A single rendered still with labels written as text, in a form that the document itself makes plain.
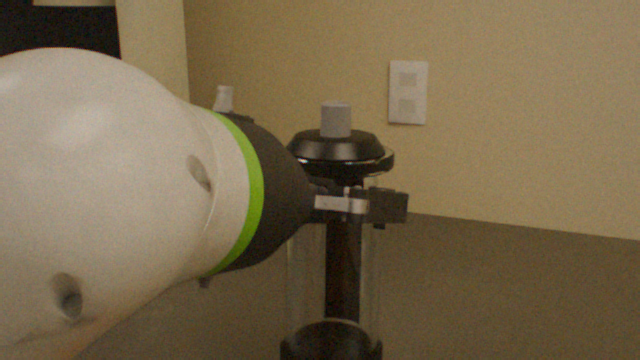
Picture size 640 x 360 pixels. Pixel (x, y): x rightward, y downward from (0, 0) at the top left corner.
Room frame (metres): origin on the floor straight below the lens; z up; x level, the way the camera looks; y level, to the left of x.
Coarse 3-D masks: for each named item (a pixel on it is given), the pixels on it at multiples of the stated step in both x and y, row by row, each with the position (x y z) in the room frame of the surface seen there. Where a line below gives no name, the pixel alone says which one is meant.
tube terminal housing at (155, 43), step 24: (120, 0) 0.83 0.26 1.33; (144, 0) 0.84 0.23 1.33; (168, 0) 0.89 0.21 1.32; (120, 24) 0.83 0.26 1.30; (144, 24) 0.84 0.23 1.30; (168, 24) 0.89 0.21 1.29; (144, 48) 0.84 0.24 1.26; (168, 48) 0.89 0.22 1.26; (144, 72) 0.83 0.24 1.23; (168, 72) 0.88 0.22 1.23
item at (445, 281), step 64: (384, 256) 0.89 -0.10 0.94; (448, 256) 0.90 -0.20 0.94; (512, 256) 0.90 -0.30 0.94; (576, 256) 0.90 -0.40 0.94; (128, 320) 0.70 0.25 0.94; (192, 320) 0.70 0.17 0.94; (256, 320) 0.70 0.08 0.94; (384, 320) 0.70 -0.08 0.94; (448, 320) 0.70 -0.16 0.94; (512, 320) 0.70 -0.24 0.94; (576, 320) 0.70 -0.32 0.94
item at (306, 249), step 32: (320, 160) 0.51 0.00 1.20; (384, 160) 0.52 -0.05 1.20; (320, 224) 0.51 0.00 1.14; (288, 256) 0.53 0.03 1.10; (320, 256) 0.51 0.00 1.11; (352, 256) 0.51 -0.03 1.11; (288, 288) 0.53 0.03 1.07; (320, 288) 0.50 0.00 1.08; (352, 288) 0.51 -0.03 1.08; (288, 320) 0.53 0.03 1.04; (320, 320) 0.50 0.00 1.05; (352, 320) 0.51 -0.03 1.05; (320, 352) 0.50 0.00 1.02; (352, 352) 0.50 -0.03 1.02
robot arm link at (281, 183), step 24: (240, 120) 0.34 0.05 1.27; (264, 144) 0.33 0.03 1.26; (264, 168) 0.31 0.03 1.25; (288, 168) 0.34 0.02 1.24; (264, 192) 0.30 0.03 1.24; (288, 192) 0.33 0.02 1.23; (264, 216) 0.30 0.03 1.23; (288, 216) 0.33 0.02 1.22; (264, 240) 0.31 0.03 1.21; (240, 264) 0.31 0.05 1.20
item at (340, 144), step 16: (320, 112) 0.55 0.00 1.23; (336, 112) 0.54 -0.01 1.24; (320, 128) 0.55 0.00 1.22; (336, 128) 0.54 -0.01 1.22; (288, 144) 0.55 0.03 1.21; (304, 144) 0.53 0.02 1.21; (320, 144) 0.52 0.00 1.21; (336, 144) 0.52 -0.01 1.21; (352, 144) 0.52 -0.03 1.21; (368, 144) 0.53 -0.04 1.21; (336, 160) 0.51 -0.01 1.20; (352, 160) 0.51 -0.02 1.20
